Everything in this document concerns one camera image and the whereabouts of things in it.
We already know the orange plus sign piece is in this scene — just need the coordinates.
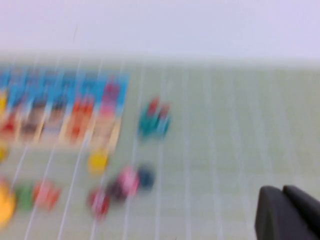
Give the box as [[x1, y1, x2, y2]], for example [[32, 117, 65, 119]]
[[67, 117, 91, 141]]

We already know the red triangle piece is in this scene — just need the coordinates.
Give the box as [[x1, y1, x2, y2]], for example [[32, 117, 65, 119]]
[[0, 114, 18, 135]]

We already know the brown star piece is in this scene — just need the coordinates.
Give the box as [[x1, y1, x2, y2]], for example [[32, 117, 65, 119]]
[[19, 117, 42, 136]]

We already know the orange wooden fish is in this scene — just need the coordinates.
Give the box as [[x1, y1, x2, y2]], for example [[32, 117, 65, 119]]
[[32, 180, 62, 211]]

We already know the yellow notched sign piece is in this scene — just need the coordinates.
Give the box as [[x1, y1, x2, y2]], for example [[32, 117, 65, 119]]
[[0, 144, 9, 162]]

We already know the red minus bar piece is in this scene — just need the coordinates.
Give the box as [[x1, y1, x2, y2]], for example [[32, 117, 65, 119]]
[[102, 79, 123, 97]]

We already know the yellow number six piece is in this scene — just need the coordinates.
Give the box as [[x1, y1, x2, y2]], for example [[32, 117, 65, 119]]
[[0, 91, 8, 114]]

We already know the red wooden fish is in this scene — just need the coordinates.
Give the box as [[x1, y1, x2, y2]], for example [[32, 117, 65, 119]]
[[86, 187, 111, 220]]

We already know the wooden number shape puzzle board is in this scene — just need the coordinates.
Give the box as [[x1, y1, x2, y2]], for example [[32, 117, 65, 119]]
[[0, 66, 130, 151]]

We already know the green number three piece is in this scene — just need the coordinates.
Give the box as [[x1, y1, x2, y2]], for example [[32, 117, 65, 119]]
[[14, 183, 35, 212]]

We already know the yellow pentagon piece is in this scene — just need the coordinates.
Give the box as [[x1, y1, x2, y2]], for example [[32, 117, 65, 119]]
[[86, 148, 110, 175]]

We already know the red number seven piece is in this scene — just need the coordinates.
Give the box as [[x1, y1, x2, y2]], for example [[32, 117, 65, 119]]
[[148, 96, 171, 116]]

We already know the pink wooden fish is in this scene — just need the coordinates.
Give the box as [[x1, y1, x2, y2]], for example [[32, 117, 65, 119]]
[[115, 166, 141, 197]]

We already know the dark blue number piece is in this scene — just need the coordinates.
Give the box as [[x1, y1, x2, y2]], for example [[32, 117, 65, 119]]
[[137, 164, 157, 192]]

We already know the teal number four piece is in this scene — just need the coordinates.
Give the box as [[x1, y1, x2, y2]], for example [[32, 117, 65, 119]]
[[139, 122, 164, 141]]

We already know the pink greater-than sign piece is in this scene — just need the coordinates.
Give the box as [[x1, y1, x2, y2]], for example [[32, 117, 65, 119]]
[[99, 99, 123, 118]]

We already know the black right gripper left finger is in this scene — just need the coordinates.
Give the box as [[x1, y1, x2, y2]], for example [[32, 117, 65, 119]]
[[254, 185, 318, 240]]

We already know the yellow rubber duck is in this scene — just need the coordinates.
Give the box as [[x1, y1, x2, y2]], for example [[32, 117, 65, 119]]
[[0, 181, 17, 225]]

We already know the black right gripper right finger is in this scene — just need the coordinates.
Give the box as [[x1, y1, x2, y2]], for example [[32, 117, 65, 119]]
[[282, 184, 320, 240]]

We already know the brown number eight piece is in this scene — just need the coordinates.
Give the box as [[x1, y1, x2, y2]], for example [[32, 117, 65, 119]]
[[106, 179, 128, 202]]

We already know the orange number ten piece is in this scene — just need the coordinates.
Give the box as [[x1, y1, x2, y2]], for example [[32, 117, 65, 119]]
[[71, 96, 95, 118]]

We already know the green checked table mat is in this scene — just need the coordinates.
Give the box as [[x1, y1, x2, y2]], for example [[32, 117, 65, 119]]
[[0, 58, 320, 240]]

